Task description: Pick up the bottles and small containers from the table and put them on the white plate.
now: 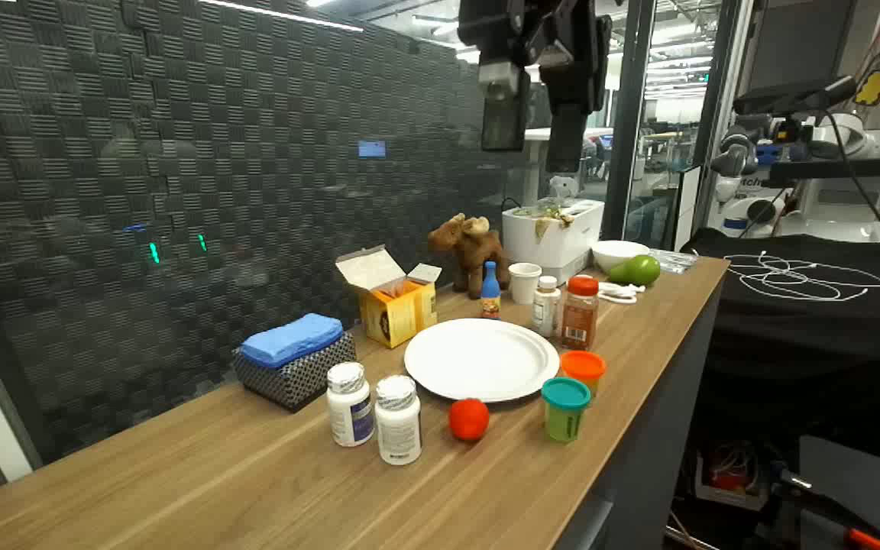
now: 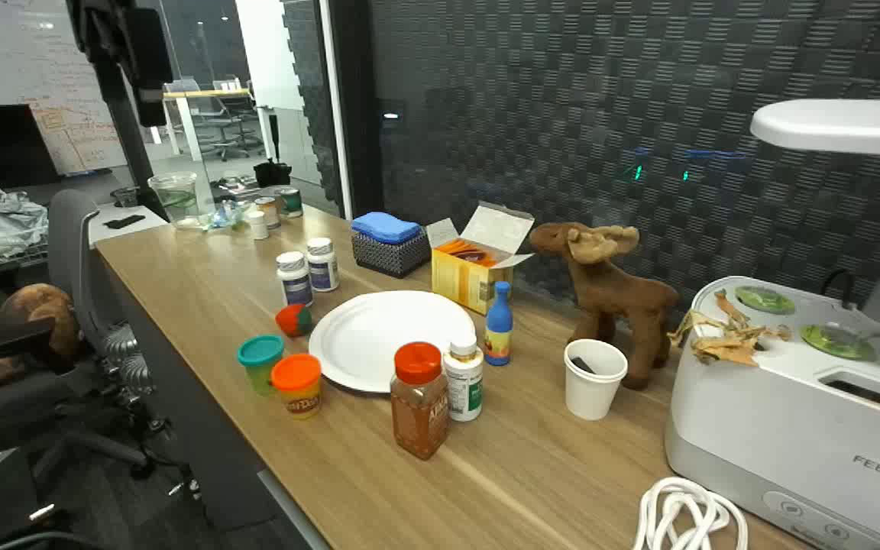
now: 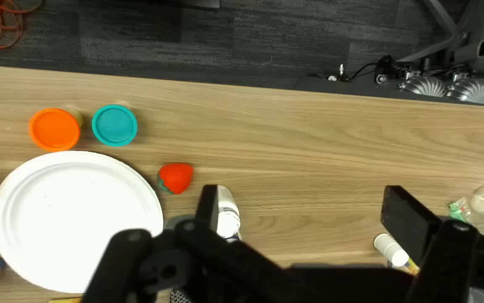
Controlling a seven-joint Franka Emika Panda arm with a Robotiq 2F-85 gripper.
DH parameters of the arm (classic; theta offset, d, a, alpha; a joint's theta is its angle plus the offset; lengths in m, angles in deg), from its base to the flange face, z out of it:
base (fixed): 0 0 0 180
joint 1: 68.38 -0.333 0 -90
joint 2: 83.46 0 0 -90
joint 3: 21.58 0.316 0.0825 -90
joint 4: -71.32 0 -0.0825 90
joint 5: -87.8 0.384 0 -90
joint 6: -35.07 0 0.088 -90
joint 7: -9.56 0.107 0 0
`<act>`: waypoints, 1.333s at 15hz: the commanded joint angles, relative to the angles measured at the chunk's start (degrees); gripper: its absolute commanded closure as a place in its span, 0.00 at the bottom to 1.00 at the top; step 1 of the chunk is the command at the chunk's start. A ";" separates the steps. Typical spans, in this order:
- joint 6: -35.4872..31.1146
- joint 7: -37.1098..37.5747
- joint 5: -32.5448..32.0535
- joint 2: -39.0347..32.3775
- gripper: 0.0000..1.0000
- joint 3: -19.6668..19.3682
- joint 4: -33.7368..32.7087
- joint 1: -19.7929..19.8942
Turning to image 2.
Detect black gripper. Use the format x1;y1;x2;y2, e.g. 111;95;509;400
65;0;177;102

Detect white pill bottle blue label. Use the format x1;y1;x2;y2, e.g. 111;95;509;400
304;235;342;298
276;250;315;309

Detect small blue bottle yellow label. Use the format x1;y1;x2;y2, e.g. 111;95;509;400
484;278;516;371

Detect spice jar orange lid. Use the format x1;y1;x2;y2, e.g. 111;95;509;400
387;340;453;465

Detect white pill bottle green label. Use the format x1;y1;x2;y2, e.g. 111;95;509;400
444;337;490;424

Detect white paper plate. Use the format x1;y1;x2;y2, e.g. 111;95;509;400
306;289;480;399

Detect white background desk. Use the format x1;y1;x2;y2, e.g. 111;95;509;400
162;85;260;193

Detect black stand pole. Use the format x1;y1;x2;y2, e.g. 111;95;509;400
91;44;171;224

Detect clear plastic bag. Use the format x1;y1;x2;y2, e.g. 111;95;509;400
146;165;221;229

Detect black phone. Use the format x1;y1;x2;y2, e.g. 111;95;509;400
100;210;146;233

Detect black pot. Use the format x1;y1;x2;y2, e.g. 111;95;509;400
255;156;296;190

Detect small white jar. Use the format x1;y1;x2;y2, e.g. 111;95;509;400
244;207;273;244

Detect grey office chair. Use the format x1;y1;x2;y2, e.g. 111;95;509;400
46;188;199;503

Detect green tin can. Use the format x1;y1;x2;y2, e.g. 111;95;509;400
276;185;306;224

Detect brown plush toy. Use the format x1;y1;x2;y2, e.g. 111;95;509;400
0;281;83;391

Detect red toy strawberry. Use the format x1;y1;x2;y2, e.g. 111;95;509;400
273;304;319;340

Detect grey woven basket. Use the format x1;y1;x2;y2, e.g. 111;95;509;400
350;228;434;281

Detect teal lid dough tub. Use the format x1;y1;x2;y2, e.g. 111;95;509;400
236;334;288;395

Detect orange lid dough tub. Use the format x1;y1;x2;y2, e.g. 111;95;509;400
270;352;323;415

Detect open yellow cardboard box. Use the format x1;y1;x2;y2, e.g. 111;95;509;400
424;200;537;317

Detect brown moose plush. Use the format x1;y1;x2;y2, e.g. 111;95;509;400
527;219;686;391

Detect white paper cup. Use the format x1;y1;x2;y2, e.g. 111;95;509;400
558;337;633;424

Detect dried brown leaves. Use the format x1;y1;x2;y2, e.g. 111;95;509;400
666;289;796;371

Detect white coiled cable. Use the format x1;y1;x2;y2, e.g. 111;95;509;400
629;474;756;550

